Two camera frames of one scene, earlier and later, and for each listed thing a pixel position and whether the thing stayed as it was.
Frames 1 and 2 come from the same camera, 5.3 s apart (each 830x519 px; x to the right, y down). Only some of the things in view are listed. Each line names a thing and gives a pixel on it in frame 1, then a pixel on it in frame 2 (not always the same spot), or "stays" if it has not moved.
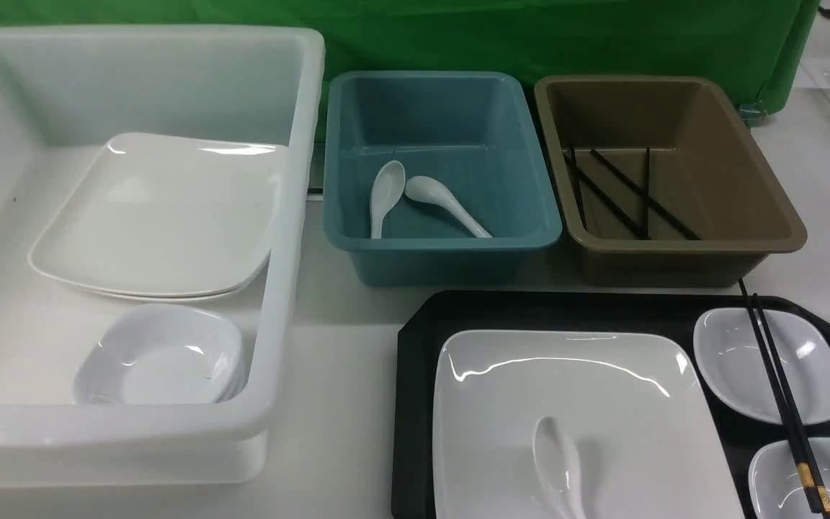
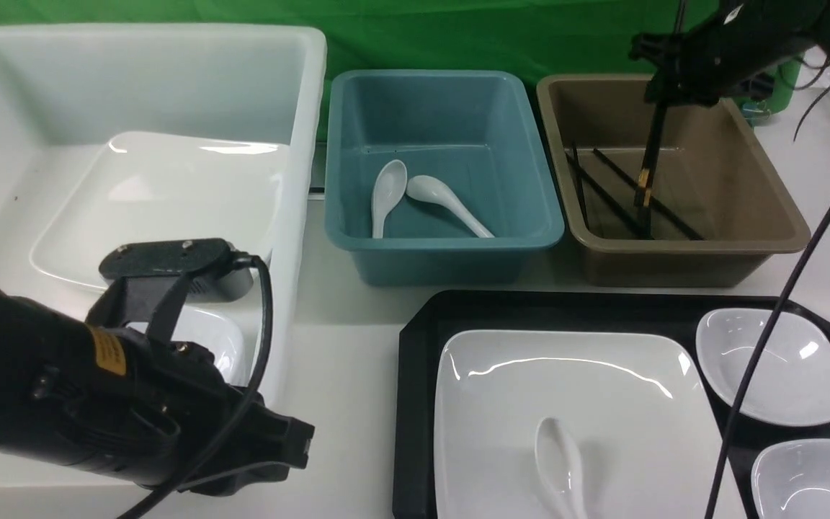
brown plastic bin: [660, 184] stays
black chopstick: [795, 411] → [657, 152]
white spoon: [558, 464] stays
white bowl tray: [727, 348] stays
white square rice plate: [630, 401] stays
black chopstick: [805, 478] → [648, 155]
